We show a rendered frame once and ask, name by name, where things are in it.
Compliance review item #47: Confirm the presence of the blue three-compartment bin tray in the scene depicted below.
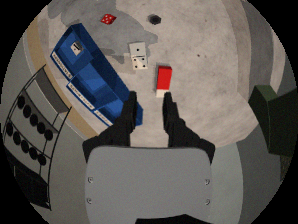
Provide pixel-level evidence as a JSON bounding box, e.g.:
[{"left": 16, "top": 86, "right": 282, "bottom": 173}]
[{"left": 50, "top": 23, "right": 130, "bottom": 127}]

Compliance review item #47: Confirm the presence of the red die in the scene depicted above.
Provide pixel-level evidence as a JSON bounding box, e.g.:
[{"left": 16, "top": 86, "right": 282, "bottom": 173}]
[{"left": 101, "top": 14, "right": 117, "bottom": 25}]

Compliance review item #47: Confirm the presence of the white domino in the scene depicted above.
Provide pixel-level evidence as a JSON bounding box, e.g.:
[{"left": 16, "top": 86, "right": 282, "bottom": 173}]
[{"left": 129, "top": 42, "right": 148, "bottom": 70}]

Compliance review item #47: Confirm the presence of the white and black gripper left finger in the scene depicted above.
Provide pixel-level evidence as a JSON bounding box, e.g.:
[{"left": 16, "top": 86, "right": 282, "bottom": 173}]
[{"left": 82, "top": 91, "right": 137, "bottom": 163}]

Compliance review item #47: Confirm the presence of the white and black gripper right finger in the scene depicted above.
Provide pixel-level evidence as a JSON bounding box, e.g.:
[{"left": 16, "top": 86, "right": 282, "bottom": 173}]
[{"left": 162, "top": 92, "right": 216, "bottom": 165}]

